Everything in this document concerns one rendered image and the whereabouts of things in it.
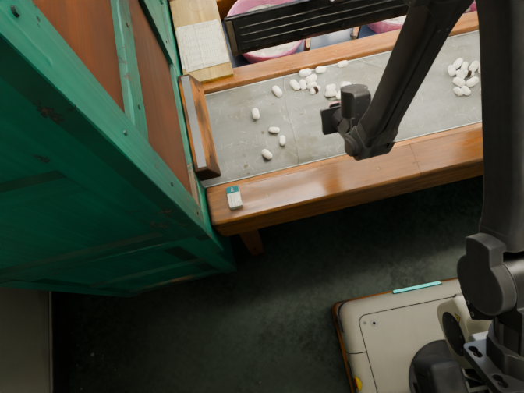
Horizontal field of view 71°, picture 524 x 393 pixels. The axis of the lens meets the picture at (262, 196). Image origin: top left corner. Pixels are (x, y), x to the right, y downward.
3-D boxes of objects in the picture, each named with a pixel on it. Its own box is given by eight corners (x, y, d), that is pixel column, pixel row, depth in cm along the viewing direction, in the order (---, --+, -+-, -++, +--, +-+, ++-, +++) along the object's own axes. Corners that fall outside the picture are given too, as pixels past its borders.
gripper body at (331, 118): (319, 107, 88) (327, 118, 82) (359, 98, 89) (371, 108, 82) (321, 132, 92) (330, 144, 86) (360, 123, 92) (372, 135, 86)
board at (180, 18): (234, 76, 112) (233, 73, 111) (186, 86, 112) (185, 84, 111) (214, -6, 122) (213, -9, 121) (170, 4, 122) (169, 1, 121)
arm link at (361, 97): (352, 160, 75) (391, 150, 76) (352, 105, 68) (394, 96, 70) (330, 138, 85) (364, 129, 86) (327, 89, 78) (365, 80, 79)
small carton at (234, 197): (243, 207, 100) (242, 205, 98) (230, 210, 99) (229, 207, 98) (238, 186, 101) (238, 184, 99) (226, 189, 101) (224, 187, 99)
